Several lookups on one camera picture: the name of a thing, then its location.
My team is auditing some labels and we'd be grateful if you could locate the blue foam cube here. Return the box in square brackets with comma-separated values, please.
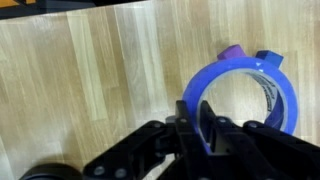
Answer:
[255, 49, 285, 69]

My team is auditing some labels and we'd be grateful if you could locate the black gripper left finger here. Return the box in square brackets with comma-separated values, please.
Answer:
[83, 99, 214, 180]

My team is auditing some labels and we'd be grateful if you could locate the black coffee maker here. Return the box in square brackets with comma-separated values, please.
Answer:
[19, 163, 83, 180]

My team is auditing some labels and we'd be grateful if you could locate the blue masking tape roll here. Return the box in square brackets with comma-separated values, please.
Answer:
[182, 56, 299, 154]

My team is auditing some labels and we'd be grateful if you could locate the purple foam cube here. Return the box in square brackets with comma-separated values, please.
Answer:
[217, 44, 248, 61]

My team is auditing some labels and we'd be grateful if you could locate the orange floor mat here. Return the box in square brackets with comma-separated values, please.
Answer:
[0, 0, 37, 8]

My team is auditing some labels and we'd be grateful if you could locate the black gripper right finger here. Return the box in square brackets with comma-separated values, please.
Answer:
[197, 100, 320, 180]

